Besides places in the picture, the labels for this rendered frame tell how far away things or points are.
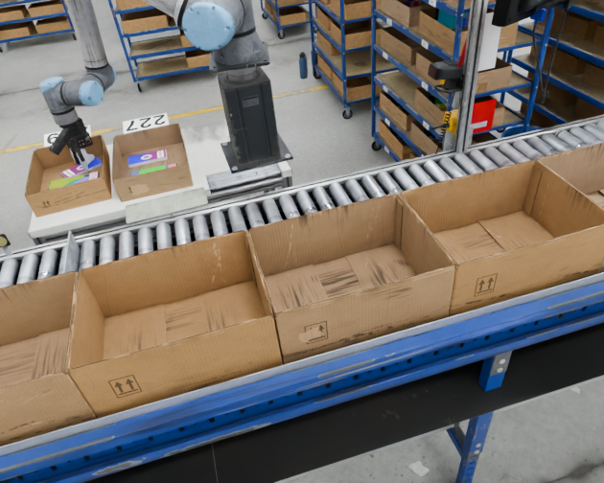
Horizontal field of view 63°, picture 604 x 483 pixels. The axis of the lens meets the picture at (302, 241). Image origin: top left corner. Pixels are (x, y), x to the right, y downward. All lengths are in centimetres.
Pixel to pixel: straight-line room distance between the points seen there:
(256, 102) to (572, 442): 170
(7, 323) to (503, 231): 127
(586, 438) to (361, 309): 131
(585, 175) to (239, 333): 108
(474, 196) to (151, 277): 86
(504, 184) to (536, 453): 104
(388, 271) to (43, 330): 86
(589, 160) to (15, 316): 153
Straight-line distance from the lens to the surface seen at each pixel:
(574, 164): 155
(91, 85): 206
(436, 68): 190
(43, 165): 241
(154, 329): 123
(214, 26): 166
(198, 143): 228
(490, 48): 198
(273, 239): 121
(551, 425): 215
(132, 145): 230
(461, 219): 142
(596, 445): 216
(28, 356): 134
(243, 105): 193
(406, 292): 105
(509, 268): 116
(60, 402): 109
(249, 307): 121
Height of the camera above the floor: 176
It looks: 39 degrees down
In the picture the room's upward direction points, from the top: 7 degrees counter-clockwise
